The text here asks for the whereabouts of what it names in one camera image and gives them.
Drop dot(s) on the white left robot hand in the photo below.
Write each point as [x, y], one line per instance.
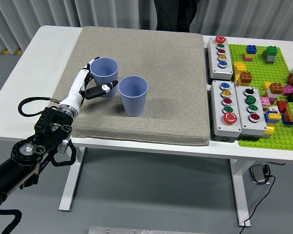
[75, 87]

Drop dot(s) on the blue ribbed plastic cup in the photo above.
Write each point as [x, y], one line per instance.
[134, 102]
[105, 70]

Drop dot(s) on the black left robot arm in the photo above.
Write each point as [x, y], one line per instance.
[46, 131]

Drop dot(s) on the yellow floor tape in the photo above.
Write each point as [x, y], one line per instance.
[12, 51]

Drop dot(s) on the grey-brown fabric mat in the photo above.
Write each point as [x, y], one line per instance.
[166, 97]

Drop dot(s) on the white table leg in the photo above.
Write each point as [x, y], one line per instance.
[241, 195]
[70, 185]

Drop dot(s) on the person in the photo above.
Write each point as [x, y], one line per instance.
[171, 14]

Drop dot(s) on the grey five-button control box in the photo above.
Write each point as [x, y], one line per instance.
[219, 117]
[216, 58]

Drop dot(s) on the orange toy brick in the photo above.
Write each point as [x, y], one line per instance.
[245, 77]

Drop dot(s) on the pink toy brick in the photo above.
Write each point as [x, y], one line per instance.
[247, 58]
[265, 101]

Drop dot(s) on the green studded baseplate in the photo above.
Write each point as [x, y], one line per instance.
[258, 70]

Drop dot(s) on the grey pleated curtain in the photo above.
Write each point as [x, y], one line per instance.
[246, 14]

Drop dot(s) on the grey toy brick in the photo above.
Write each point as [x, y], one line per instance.
[271, 59]

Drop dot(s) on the blue and yellow toy brick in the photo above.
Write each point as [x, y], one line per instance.
[272, 116]

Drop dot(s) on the brown toy brick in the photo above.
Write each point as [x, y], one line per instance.
[276, 88]

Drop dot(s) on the grey power adapter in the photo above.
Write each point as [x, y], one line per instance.
[257, 174]

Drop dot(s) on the red toy brick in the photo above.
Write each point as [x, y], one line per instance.
[282, 106]

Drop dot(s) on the magenta toy brick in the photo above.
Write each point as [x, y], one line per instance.
[287, 90]

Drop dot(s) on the grey box with selector switch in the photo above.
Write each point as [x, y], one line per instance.
[244, 114]

